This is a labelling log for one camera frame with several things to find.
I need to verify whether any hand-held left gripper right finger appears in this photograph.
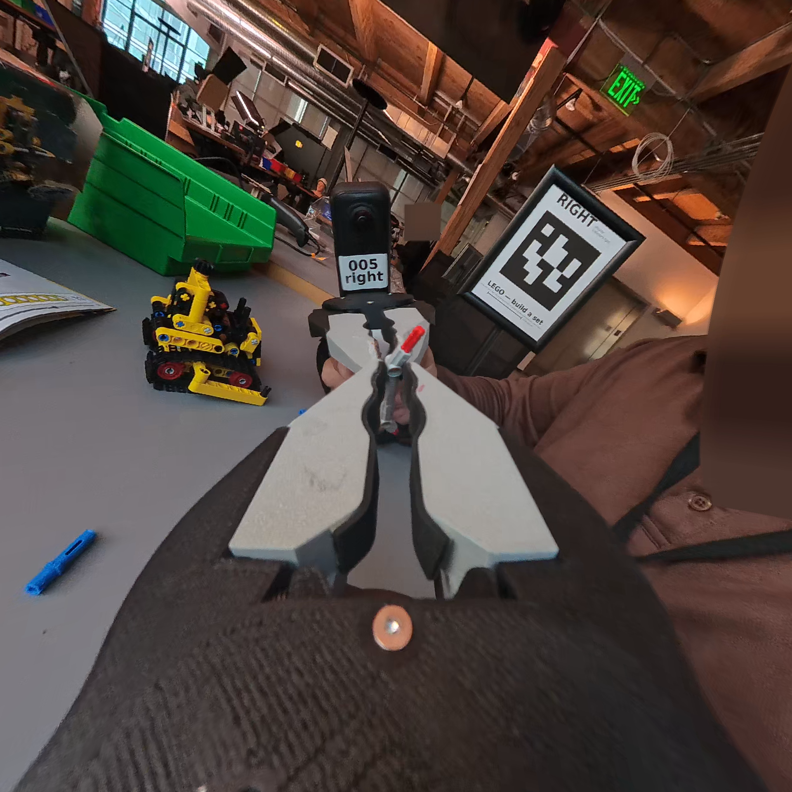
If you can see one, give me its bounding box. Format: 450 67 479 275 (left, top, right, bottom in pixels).
404 361 561 599

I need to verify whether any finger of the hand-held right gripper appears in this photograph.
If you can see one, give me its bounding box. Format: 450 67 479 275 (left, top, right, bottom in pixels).
325 311 381 377
389 306 435 367

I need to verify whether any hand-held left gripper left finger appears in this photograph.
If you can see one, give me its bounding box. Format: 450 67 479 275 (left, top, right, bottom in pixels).
228 362 381 576

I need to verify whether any grey and red lego piece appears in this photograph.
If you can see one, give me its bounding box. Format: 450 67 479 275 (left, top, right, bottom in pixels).
379 325 428 434

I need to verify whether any person's right forearm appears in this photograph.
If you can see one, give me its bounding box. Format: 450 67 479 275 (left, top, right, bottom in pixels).
433 334 709 453

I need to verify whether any yellow and black lego bulldozer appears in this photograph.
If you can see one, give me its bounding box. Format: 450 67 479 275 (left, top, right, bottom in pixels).
141 259 272 407

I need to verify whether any blue lego pin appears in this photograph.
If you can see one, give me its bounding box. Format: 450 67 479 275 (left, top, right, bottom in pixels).
24 529 98 596

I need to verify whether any lego instruction booklet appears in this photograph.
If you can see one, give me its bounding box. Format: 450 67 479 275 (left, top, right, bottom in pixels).
0 258 116 349

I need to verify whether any lego set box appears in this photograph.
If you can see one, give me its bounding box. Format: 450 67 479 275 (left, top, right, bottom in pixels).
0 65 79 240

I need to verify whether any person's right hand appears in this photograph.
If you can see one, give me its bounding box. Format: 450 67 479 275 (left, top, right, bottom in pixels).
321 356 358 396

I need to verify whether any grey handheld tool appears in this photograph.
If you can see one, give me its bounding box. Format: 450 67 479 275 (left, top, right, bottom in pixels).
260 192 324 256

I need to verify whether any black floor lamp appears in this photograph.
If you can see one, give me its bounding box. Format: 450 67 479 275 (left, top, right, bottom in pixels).
342 77 389 186

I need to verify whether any black framed marker sign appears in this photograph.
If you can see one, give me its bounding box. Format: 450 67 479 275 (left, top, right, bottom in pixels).
461 165 646 355

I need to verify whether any cluttered workbench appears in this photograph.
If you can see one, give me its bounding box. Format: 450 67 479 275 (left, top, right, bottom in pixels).
166 80 347 208

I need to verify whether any green plastic bin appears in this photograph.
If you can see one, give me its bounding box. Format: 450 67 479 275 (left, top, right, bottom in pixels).
67 93 277 277

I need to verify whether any large paned window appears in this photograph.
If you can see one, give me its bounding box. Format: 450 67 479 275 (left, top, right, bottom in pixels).
101 0 212 85

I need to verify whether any green exit sign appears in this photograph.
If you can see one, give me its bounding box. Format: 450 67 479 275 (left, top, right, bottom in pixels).
598 64 648 117

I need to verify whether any wooden support post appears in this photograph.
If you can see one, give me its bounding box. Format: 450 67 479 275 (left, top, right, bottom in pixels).
432 37 569 264

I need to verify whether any black neck strap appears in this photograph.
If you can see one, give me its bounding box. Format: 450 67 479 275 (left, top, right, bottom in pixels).
611 433 792 565

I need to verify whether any coiled white cable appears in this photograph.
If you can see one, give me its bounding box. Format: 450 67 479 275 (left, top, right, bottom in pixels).
631 132 677 182

